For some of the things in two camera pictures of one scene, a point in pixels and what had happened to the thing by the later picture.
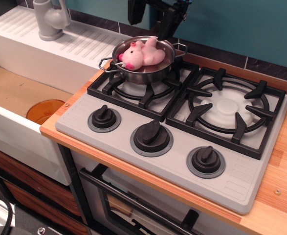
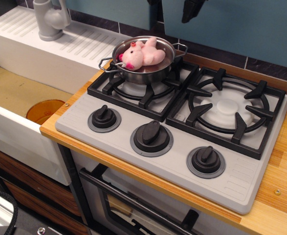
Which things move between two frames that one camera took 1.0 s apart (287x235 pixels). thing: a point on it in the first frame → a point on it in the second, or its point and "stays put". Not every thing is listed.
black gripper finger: (172, 18) → (191, 9)
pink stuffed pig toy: (138, 54) stays put
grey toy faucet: (51, 21) stays put
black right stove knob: (206, 162) stays put
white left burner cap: (140, 90) stays put
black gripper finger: (135, 11) → (155, 3)
